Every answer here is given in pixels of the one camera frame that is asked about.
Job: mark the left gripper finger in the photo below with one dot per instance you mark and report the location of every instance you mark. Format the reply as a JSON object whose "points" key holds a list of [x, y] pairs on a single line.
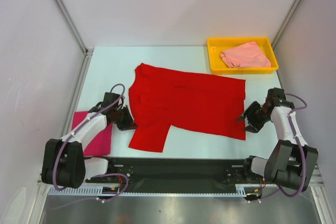
{"points": [[128, 120], [125, 127]]}

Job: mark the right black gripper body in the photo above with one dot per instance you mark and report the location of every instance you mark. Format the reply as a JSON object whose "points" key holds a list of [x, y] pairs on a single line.
{"points": [[258, 118]]}

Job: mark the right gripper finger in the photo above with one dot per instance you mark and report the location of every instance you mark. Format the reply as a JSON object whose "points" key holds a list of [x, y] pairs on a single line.
{"points": [[250, 111], [253, 128]]}

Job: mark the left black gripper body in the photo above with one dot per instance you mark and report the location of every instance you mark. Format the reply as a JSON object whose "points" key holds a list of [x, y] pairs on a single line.
{"points": [[121, 118]]}

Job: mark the red t shirt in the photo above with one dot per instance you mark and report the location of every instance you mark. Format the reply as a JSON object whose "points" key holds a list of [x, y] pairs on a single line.
{"points": [[161, 98]]}

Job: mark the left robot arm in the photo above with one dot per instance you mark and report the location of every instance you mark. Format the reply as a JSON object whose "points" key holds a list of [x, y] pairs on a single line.
{"points": [[64, 163]]}

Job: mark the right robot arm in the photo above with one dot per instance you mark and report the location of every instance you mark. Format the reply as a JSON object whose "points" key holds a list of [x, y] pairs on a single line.
{"points": [[292, 162]]}

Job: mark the folded magenta t shirt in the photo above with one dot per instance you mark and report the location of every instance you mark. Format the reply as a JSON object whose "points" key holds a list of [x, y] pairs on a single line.
{"points": [[101, 144]]}

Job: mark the pink t shirt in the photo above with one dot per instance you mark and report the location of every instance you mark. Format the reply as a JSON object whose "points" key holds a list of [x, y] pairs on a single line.
{"points": [[247, 55]]}

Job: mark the yellow plastic bin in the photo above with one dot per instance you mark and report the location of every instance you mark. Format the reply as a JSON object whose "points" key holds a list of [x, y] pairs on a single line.
{"points": [[216, 45]]}

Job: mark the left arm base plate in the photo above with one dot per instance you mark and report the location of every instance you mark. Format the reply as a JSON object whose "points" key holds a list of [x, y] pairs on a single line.
{"points": [[118, 170]]}

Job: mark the aluminium frame rail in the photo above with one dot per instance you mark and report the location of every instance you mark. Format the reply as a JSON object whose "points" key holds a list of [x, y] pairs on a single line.
{"points": [[316, 179]]}

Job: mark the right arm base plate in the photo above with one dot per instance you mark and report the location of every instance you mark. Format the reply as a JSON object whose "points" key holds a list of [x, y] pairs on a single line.
{"points": [[241, 175]]}

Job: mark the right cable duct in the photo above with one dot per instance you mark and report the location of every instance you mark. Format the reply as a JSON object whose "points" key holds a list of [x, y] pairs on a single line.
{"points": [[248, 189]]}

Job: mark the cable duct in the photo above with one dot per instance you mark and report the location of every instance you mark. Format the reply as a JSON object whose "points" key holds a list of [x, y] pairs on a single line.
{"points": [[248, 189], [87, 191]]}

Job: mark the left cable duct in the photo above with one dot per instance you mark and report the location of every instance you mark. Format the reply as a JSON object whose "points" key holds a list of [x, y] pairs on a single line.
{"points": [[87, 191]]}

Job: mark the left aluminium corner post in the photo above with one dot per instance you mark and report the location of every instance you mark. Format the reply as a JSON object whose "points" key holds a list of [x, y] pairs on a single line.
{"points": [[71, 25]]}

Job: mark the aluminium corner post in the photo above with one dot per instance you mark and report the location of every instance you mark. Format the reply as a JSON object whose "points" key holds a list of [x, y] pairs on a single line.
{"points": [[71, 25], [290, 14]]}

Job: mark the right aluminium corner post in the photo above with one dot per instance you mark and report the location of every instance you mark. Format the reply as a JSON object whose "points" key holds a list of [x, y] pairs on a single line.
{"points": [[290, 14]]}

